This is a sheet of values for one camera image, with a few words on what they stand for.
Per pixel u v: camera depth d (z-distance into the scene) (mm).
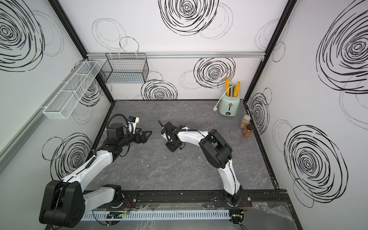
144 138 754
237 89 991
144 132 742
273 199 743
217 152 518
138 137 738
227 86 1051
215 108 1114
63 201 396
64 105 727
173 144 810
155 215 963
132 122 721
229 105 996
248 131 925
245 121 965
